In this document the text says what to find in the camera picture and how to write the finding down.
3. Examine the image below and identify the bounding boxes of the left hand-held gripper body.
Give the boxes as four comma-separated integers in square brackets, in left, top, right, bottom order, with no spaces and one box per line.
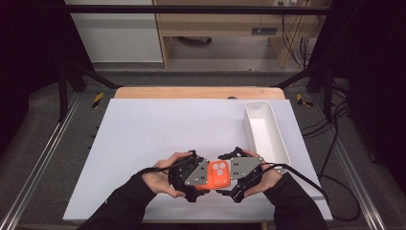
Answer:
[168,155,211,194]

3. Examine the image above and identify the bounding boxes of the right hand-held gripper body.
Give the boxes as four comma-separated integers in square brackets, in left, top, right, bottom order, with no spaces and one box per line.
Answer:
[229,155,266,196]

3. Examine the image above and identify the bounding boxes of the orange phone case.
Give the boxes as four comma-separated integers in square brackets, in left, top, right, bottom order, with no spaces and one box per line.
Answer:
[194,159,233,192]

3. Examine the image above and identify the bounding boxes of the person's right hand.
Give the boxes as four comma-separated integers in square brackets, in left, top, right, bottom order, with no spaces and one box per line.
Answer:
[243,149,283,197]

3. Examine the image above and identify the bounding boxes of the person's left hand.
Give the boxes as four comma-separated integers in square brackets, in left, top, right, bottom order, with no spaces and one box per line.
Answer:
[141,151,194,198]

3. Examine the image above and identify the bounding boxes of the white plastic bin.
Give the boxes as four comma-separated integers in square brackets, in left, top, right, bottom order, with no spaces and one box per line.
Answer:
[243,101,292,171]

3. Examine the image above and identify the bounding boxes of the white table sheet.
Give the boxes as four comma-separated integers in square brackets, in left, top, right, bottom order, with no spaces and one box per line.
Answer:
[62,98,333,222]

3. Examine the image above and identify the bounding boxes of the light wooden table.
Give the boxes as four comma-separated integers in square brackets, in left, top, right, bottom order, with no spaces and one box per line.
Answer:
[114,86,286,101]

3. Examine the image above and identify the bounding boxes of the yellow black tape strip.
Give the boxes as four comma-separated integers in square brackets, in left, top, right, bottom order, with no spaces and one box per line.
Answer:
[91,92,105,109]
[296,93,315,107]

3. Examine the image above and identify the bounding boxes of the grey power strip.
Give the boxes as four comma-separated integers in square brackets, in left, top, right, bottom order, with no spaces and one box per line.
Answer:
[251,27,279,35]

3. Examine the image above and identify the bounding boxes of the wooden desk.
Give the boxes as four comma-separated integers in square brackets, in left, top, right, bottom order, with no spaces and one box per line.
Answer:
[152,0,331,69]

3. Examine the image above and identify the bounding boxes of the white cabinet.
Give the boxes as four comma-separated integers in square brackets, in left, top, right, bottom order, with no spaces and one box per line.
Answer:
[64,0,164,63]

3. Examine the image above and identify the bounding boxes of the black curtain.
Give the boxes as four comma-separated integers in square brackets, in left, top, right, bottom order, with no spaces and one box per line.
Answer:
[0,0,94,156]
[314,0,406,193]

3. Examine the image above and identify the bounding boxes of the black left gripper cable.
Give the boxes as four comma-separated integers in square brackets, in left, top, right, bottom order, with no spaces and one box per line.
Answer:
[137,157,193,176]

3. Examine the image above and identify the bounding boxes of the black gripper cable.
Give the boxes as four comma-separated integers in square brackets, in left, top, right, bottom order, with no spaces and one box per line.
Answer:
[260,162,362,222]
[137,157,193,176]

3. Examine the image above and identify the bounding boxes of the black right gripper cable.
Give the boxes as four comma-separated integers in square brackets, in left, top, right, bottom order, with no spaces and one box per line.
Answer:
[260,162,362,222]

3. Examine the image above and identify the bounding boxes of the black floor cables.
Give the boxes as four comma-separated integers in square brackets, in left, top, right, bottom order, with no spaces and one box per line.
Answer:
[301,76,352,180]

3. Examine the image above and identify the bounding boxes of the aluminium rail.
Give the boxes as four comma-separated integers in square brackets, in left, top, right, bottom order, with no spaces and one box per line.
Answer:
[0,92,81,230]
[310,92,388,230]

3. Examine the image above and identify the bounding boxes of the black frame strut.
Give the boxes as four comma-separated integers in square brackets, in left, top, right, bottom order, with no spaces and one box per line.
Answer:
[271,61,335,123]
[57,61,124,123]

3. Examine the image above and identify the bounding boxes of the hanging black cable bundle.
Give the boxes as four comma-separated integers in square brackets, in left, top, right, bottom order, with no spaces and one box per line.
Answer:
[280,1,313,69]

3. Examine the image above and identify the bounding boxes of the black frame crossbar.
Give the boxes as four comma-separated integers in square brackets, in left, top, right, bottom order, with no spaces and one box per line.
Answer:
[62,4,332,15]

